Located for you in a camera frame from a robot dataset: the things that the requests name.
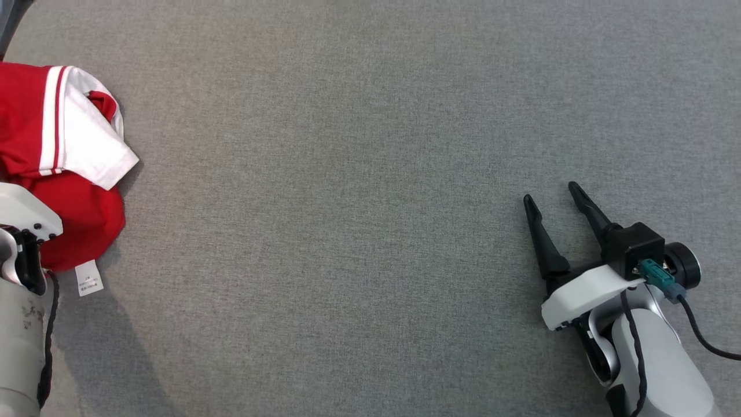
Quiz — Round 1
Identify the red Bulls 23 jersey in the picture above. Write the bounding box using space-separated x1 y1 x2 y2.
0 61 140 297

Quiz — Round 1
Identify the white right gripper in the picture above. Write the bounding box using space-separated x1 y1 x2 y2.
524 181 701 332

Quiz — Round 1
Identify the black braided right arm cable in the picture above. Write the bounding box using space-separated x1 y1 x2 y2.
621 290 648 417

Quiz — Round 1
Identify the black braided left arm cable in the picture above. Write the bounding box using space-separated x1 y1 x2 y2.
38 269 60 409

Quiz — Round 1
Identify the teal right camera connector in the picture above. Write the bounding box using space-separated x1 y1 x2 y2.
637 259 687 303

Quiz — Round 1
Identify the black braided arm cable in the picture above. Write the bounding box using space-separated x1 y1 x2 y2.
621 290 648 417
38 269 60 409

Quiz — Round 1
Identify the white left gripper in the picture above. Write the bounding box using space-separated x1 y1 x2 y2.
0 182 63 243

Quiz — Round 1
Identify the thin black right camera cable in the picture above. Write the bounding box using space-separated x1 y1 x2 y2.
677 294 741 361

